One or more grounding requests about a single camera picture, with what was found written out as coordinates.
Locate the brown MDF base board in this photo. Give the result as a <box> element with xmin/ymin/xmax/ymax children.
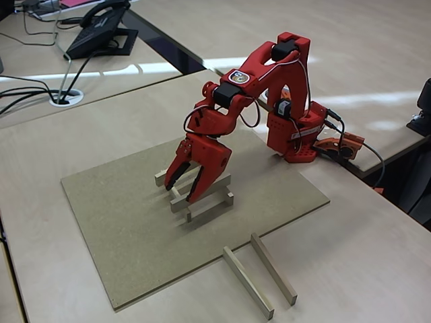
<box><xmin>60</xmin><ymin>118</ymin><xmax>331</xmax><ymax>312</ymax></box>

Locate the black desk phone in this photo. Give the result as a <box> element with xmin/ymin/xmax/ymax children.
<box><xmin>65</xmin><ymin>0</ymin><xmax>139</xmax><ymax>61</ymax></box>

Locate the pink paper sheet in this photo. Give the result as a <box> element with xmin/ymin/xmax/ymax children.
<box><xmin>59</xmin><ymin>0</ymin><xmax>102</xmax><ymax>7</ymax></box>

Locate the forearm servo wire loop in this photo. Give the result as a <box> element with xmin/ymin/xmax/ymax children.
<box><xmin>239</xmin><ymin>99</ymin><xmax>261</xmax><ymax>129</ymax></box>

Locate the white grommet with cables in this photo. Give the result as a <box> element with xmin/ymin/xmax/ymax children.
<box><xmin>48</xmin><ymin>89</ymin><xmax>84</xmax><ymax>107</ymax></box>

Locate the short black plug cable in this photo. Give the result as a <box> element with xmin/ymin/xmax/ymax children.
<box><xmin>324</xmin><ymin>108</ymin><xmax>345</xmax><ymax>151</ymax></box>

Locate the black phone cable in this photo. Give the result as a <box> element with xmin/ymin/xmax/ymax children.
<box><xmin>65</xmin><ymin>53</ymin><xmax>94</xmax><ymax>102</ymax></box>

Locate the long grey-black power cable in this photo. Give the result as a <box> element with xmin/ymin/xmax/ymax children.
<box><xmin>362</xmin><ymin>143</ymin><xmax>387</xmax><ymax>189</ymax></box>

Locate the black desk cable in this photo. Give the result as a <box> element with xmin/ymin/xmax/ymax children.
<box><xmin>0</xmin><ymin>87</ymin><xmax>57</xmax><ymax>115</ymax></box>
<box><xmin>0</xmin><ymin>75</ymin><xmax>61</xmax><ymax>102</ymax></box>

